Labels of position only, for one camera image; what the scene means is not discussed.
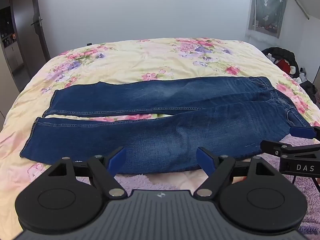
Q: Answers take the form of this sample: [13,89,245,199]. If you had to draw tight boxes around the dark door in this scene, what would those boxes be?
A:
[30,0,51,63]

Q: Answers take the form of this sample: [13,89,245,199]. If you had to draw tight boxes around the pile of dark clothes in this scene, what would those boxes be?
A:
[261,47,300,78]

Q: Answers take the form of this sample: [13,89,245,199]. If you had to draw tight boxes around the blue denim pants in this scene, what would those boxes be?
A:
[19,76,316,175]

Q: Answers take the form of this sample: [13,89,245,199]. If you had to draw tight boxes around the floral yellow blanket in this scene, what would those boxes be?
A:
[0,37,320,232]

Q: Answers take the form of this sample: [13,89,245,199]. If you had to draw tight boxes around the dark cloth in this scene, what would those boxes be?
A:
[299,81,318,103]

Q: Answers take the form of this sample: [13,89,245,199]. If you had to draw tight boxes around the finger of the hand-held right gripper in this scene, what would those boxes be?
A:
[289,126,320,140]
[260,139,320,157]

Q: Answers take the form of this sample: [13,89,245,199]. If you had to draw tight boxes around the wooden cabinet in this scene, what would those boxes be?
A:
[0,0,33,93]

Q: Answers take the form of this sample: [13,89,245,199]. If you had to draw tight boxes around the purple fuzzy blanket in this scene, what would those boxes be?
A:
[110,133,320,240]

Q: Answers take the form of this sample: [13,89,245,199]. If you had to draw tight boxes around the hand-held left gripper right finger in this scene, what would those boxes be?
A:
[196,147,278,198]

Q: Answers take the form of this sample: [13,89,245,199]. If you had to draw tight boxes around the printed grey window curtain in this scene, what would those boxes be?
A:
[246,0,290,39]

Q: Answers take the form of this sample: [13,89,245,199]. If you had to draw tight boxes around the red garment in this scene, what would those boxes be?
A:
[277,58,291,75]

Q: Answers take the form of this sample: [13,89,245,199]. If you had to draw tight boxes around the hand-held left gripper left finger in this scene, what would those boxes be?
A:
[47,146,127,199]

